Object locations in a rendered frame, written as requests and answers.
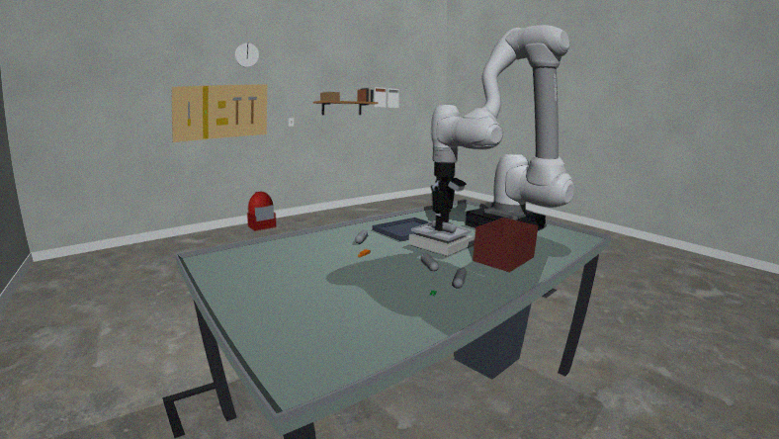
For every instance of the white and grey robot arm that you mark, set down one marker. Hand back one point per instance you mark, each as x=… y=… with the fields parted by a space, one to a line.
x=544 y=182

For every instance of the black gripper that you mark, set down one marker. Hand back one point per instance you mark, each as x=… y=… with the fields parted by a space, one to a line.
x=442 y=195

